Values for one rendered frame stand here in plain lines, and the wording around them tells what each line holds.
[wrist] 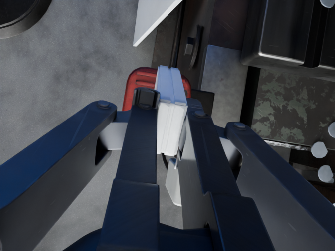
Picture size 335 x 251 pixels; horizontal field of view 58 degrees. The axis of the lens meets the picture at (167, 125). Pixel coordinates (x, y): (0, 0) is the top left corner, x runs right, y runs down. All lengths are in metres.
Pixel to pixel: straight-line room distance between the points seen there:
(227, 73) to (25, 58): 0.81
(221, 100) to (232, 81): 0.03
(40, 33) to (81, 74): 0.19
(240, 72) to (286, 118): 0.09
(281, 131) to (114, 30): 0.77
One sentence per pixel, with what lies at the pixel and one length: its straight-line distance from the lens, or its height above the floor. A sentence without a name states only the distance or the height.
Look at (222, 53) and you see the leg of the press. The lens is 0.41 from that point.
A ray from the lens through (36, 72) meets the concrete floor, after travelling 1.09.
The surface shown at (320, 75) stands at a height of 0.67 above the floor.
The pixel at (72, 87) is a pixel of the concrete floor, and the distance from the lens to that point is 1.06.
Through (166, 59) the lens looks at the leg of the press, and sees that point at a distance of 1.03.
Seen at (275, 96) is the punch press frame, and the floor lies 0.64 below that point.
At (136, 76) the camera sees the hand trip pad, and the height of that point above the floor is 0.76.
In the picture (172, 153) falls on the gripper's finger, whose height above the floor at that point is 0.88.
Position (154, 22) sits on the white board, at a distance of 0.81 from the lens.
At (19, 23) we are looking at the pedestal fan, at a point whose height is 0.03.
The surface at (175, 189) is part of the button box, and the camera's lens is 0.43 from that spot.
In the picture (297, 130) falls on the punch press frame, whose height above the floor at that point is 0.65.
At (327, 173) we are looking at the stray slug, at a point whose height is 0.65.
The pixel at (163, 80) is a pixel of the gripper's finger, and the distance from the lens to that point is 0.18.
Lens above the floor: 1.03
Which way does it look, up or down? 84 degrees down
